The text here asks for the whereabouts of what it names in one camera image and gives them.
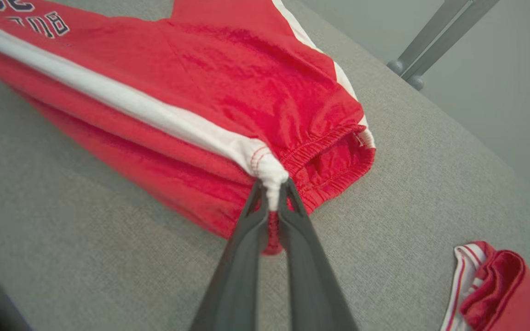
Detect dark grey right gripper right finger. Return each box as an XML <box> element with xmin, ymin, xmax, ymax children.
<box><xmin>277</xmin><ymin>178</ymin><xmax>359</xmax><ymax>331</ymax></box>

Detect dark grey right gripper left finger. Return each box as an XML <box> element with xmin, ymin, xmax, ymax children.
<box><xmin>189</xmin><ymin>181</ymin><xmax>270</xmax><ymax>331</ymax></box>

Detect red white-striped Bulls shorts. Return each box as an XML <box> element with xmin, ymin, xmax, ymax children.
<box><xmin>0</xmin><ymin>0</ymin><xmax>377</xmax><ymax>256</ymax></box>

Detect red white-sleeved Bulls shirt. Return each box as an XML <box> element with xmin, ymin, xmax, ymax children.
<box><xmin>440</xmin><ymin>241</ymin><xmax>530</xmax><ymax>331</ymax></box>

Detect grey fabric sofa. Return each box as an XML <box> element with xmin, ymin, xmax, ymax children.
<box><xmin>0</xmin><ymin>0</ymin><xmax>530</xmax><ymax>331</ymax></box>

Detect grey metal partition post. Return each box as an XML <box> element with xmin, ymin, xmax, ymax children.
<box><xmin>387</xmin><ymin>0</ymin><xmax>501</xmax><ymax>91</ymax></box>

